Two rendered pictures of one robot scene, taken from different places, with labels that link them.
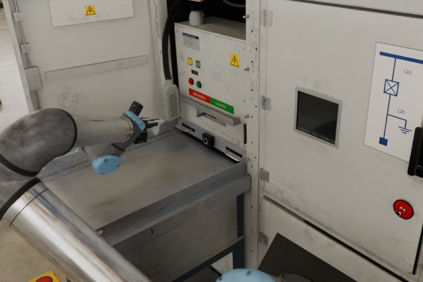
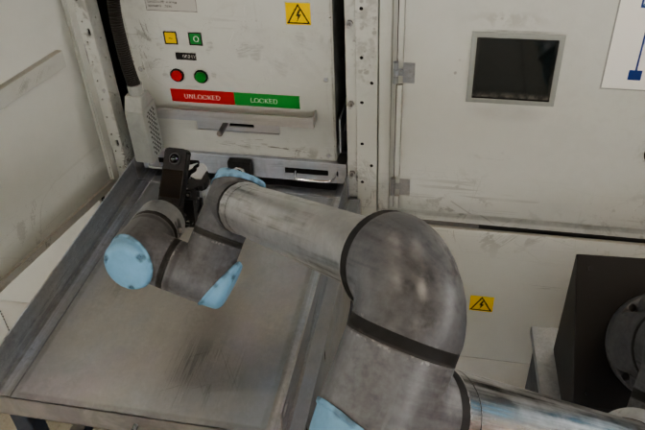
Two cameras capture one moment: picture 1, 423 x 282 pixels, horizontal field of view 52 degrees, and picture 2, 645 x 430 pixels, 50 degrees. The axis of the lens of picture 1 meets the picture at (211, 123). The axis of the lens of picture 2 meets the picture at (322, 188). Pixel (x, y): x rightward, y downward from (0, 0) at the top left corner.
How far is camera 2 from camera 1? 0.95 m
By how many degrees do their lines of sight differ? 36
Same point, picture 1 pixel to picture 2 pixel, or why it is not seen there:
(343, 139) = (563, 89)
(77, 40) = not seen: outside the picture
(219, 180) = not seen: hidden behind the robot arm
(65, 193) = (93, 385)
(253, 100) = (366, 74)
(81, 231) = (536, 399)
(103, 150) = (218, 261)
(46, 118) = (431, 238)
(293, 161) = (462, 148)
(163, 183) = (247, 273)
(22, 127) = (430, 276)
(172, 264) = not seen: hidden behind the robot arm
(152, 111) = (88, 156)
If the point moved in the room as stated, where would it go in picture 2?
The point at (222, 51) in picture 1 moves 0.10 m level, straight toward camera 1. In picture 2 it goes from (264, 3) to (292, 15)
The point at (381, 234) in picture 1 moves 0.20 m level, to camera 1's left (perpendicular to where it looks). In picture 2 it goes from (621, 197) to (570, 238)
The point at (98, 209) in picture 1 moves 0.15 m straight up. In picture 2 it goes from (199, 373) to (186, 319)
